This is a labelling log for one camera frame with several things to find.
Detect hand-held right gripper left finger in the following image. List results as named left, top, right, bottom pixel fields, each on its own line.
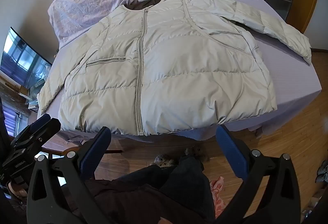
left=26, top=126, right=113, bottom=224

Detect beige puffer jacket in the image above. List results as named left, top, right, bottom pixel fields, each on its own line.
left=36, top=0, right=312, bottom=136

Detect furry grey slipper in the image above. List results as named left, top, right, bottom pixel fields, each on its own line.
left=183, top=146, right=205, bottom=160
left=150, top=155, right=180, bottom=167

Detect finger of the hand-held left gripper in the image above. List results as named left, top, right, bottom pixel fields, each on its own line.
left=15, top=118, right=62, bottom=156
left=11, top=113, right=51, bottom=144

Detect flat screen television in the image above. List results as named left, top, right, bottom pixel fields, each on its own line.
left=0, top=26, right=53, bottom=88

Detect person's dark pants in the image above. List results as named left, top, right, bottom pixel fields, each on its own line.
left=74, top=156, right=216, bottom=224

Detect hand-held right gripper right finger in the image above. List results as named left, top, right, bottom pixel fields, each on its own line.
left=215, top=125, right=301, bottom=224

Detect glass television stand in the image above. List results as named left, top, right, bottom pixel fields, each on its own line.
left=0, top=71, right=49, bottom=114

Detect bed with lavender sheet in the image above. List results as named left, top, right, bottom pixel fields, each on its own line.
left=41, top=0, right=323, bottom=160

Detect person's left hand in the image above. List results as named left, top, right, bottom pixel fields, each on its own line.
left=7, top=182, right=27, bottom=198

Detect grey shoes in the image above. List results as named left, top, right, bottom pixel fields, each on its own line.
left=315, top=164, right=328, bottom=183

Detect pink patterned cloth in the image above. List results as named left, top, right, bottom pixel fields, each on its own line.
left=209, top=176, right=226, bottom=218

